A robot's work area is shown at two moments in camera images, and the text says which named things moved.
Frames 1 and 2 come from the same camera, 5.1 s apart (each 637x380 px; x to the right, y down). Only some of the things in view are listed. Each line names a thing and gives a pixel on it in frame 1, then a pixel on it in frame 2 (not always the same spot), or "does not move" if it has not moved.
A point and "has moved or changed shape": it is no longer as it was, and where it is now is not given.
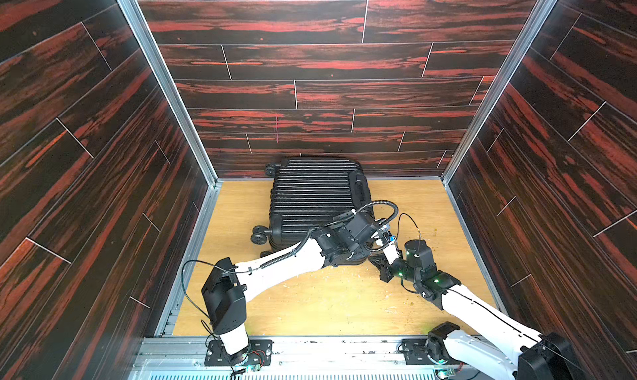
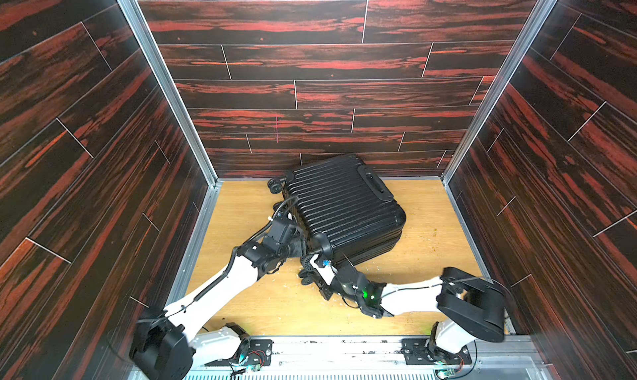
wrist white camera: [391, 252] to [327, 273]
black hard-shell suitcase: [308, 192] has moved or changed shape
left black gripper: [359, 250] to [297, 241]
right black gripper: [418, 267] to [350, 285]
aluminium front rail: [184, 358] does not move
